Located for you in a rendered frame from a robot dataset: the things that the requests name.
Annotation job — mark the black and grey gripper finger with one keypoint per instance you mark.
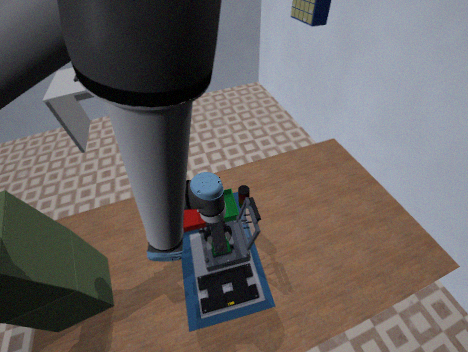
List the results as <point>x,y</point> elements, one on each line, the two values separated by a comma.
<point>228,233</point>
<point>207,238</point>

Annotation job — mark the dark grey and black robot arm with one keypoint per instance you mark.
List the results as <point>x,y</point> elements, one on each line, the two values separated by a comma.
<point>151,54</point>

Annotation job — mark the red bin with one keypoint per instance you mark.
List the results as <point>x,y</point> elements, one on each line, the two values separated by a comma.
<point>192,220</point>

